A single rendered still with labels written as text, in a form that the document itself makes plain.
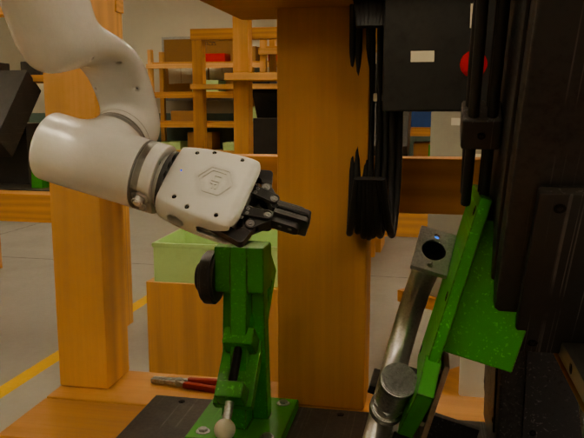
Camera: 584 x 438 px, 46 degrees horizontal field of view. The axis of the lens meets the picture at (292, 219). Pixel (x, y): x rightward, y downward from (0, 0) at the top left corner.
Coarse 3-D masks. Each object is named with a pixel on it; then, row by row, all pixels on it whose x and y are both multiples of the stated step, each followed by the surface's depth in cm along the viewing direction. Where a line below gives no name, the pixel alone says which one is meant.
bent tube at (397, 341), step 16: (432, 240) 76; (448, 240) 76; (416, 256) 75; (432, 256) 79; (448, 256) 75; (416, 272) 78; (432, 272) 74; (416, 288) 80; (432, 288) 81; (400, 304) 84; (416, 304) 82; (400, 320) 84; (416, 320) 83; (400, 336) 83; (400, 352) 83; (368, 416) 79; (368, 432) 77; (384, 432) 77
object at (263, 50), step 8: (376, 32) 745; (264, 40) 764; (272, 40) 805; (376, 40) 746; (264, 48) 761; (272, 48) 759; (264, 56) 767; (272, 56) 808; (264, 64) 768; (272, 64) 809; (416, 112) 743; (424, 112) 742; (416, 120) 744; (424, 120) 743; (416, 128) 744; (424, 128) 742; (416, 144) 753; (424, 144) 751; (416, 152) 754; (424, 152) 752
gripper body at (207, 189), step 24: (168, 168) 80; (192, 168) 80; (216, 168) 80; (240, 168) 80; (168, 192) 78; (192, 192) 78; (216, 192) 78; (240, 192) 78; (168, 216) 80; (192, 216) 77; (216, 216) 77; (240, 216) 80; (216, 240) 79
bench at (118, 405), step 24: (120, 384) 121; (144, 384) 121; (48, 408) 111; (72, 408) 111; (96, 408) 111; (120, 408) 111; (336, 408) 111; (456, 408) 111; (480, 408) 111; (24, 432) 103; (48, 432) 103; (72, 432) 103; (96, 432) 103; (120, 432) 103
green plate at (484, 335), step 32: (480, 224) 65; (480, 256) 67; (448, 288) 69; (480, 288) 68; (448, 320) 67; (480, 320) 68; (512, 320) 67; (448, 352) 69; (480, 352) 69; (512, 352) 68
